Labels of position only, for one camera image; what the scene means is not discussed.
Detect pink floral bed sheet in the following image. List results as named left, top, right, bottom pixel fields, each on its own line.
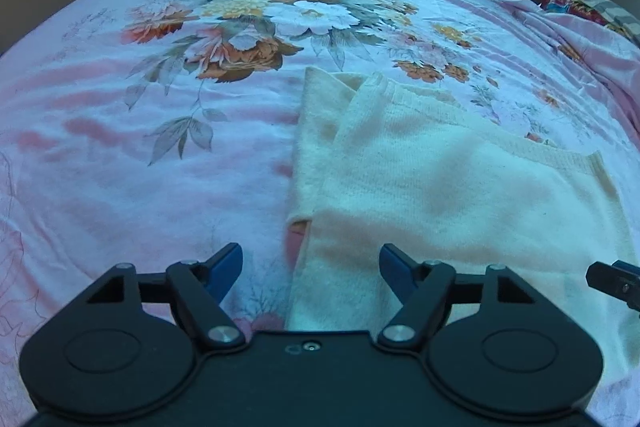
left=1, top=0, right=639, bottom=426

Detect pink blanket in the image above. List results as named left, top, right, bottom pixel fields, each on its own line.
left=497, top=0, right=639, bottom=140

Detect striped floral pillow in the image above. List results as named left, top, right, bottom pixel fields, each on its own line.
left=540, top=0, right=639, bottom=46

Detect cream knit sweater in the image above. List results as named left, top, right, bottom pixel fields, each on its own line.
left=286, top=67, right=639, bottom=382

